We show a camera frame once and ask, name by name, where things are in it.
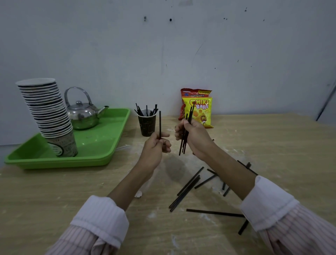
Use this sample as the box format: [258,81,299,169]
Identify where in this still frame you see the green plastic tray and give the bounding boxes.
[4,108,131,170]

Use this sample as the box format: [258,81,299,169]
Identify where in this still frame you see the person's right hand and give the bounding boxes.
[174,119,216,161]

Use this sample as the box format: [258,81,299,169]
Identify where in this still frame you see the person's left forearm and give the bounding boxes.
[45,165,155,255]

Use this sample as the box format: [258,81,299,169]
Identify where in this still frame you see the person's left hand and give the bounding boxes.
[138,132,172,171]

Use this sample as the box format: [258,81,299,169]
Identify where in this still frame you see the red snack packet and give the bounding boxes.
[178,88,212,121]

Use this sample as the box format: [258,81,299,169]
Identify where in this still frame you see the yellow snack packet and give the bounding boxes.
[182,97,214,129]

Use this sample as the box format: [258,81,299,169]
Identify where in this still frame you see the scattered black sticks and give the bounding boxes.
[169,139,259,236]

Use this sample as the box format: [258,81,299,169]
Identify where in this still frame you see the person's right forearm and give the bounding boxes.
[204,147,336,255]

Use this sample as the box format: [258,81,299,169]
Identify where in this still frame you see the stack of paper cups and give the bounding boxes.
[15,78,79,158]

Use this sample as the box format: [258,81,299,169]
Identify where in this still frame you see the dark thin pipe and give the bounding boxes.
[316,84,336,122]

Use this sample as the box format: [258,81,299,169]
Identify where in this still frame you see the silver metal kettle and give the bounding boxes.
[64,87,110,131]

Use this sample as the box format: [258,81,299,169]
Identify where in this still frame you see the black sticks standing upright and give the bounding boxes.
[134,103,159,117]

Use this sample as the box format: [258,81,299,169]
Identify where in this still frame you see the bundle of black stir sticks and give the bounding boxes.
[179,102,196,156]

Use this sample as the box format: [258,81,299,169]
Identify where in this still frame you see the black paper cup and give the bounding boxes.
[137,109,157,137]

